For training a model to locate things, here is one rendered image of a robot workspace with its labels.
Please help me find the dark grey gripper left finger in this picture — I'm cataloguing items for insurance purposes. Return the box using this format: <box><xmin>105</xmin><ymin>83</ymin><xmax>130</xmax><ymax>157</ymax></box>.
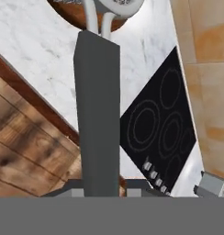
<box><xmin>39</xmin><ymin>178</ymin><xmax>84</xmax><ymax>198</ymax></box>

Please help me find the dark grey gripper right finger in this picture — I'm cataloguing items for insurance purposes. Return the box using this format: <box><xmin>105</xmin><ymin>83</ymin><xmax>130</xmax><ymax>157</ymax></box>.
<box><xmin>118</xmin><ymin>178</ymin><xmax>173</xmax><ymax>198</ymax></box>

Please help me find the black hob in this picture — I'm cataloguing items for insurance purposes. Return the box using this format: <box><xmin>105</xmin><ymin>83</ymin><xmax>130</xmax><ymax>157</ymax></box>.
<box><xmin>119</xmin><ymin>45</ymin><xmax>198</xmax><ymax>198</ymax></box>

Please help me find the brown wooden bowl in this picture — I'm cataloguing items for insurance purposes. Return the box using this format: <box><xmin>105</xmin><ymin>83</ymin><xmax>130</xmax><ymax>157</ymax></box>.
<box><xmin>46</xmin><ymin>0</ymin><xmax>140</xmax><ymax>33</ymax></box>

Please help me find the grey metal box appliance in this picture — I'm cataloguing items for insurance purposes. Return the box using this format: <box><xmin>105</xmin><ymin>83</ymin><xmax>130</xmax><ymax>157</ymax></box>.
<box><xmin>193</xmin><ymin>171</ymin><xmax>224</xmax><ymax>198</ymax></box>

